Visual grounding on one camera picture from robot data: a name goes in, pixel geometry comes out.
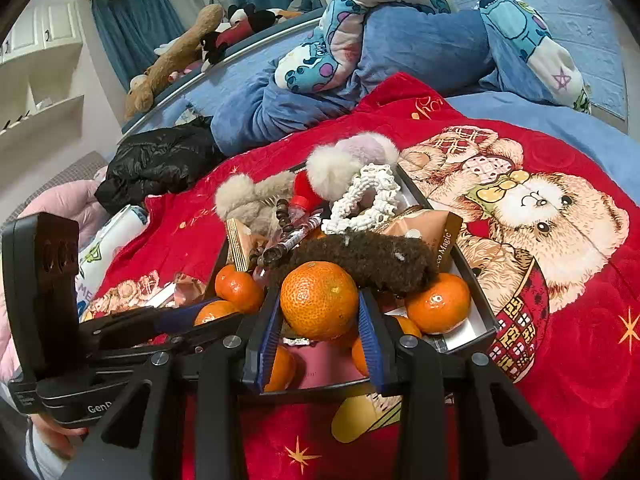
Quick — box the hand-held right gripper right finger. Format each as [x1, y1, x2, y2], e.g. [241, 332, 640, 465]
[356, 287, 568, 480]

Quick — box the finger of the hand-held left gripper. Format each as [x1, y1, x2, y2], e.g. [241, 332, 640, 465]
[100, 316, 249, 361]
[77, 300, 225, 348]

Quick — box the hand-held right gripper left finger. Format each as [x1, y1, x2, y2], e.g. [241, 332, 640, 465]
[60, 285, 283, 480]

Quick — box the orange tangerine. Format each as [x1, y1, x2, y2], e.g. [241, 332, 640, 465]
[280, 261, 360, 342]
[194, 300, 241, 327]

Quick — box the orange gold foil packet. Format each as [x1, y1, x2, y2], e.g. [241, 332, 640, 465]
[150, 272, 208, 308]

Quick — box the pile of tangerines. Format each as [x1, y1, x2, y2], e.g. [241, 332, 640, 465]
[215, 264, 472, 393]

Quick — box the dark rectangular box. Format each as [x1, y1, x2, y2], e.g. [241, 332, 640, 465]
[215, 160, 498, 396]

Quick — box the wooden bead bracelet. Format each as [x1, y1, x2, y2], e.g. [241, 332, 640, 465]
[250, 199, 293, 268]

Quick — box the white crochet scrunchie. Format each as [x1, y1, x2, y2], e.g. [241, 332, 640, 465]
[320, 162, 403, 237]

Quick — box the person's left forearm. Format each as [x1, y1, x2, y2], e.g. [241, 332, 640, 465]
[25, 425, 68, 480]

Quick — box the person's left hand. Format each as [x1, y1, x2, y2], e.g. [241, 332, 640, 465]
[32, 416, 89, 461]

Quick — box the white monster print blanket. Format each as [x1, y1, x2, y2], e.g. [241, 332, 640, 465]
[75, 205, 151, 321]

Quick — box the dark brown fuzzy scrunchie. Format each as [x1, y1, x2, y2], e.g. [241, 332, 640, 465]
[285, 232, 441, 296]

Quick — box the pink quilt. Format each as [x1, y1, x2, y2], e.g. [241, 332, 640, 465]
[0, 180, 108, 381]

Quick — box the tan pyramid snack packet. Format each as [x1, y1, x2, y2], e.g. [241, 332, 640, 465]
[225, 217, 261, 273]
[382, 209, 463, 273]

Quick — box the grey checked cushion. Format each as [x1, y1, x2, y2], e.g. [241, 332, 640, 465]
[15, 152, 108, 211]

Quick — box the beige fluffy pompom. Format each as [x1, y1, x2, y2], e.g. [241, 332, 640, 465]
[215, 170, 296, 233]

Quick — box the black puffer jacket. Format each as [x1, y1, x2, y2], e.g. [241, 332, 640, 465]
[95, 125, 226, 213]

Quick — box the white fluffy pompom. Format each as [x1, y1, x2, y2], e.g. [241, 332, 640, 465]
[305, 142, 361, 196]

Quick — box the pale pink pompom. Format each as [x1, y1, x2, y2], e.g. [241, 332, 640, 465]
[335, 131, 401, 168]

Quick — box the red bear print blanket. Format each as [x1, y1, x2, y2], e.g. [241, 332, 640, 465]
[75, 72, 640, 480]

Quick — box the pink plush toy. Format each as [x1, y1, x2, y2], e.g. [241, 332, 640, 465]
[167, 62, 201, 83]

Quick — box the brown plush dog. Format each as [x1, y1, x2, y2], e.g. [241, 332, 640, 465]
[124, 4, 226, 121]

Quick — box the white cabinet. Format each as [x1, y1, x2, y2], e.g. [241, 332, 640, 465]
[0, 0, 85, 63]

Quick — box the black mouse plush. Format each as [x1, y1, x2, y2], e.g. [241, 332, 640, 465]
[200, 4, 283, 73]

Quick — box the blue cartoon print blanket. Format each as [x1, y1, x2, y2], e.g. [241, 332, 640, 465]
[210, 0, 593, 156]

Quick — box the blue bed sheet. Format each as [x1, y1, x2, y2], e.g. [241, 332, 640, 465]
[125, 0, 631, 136]

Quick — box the white wall shelf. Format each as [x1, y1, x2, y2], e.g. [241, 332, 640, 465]
[0, 94, 87, 166]

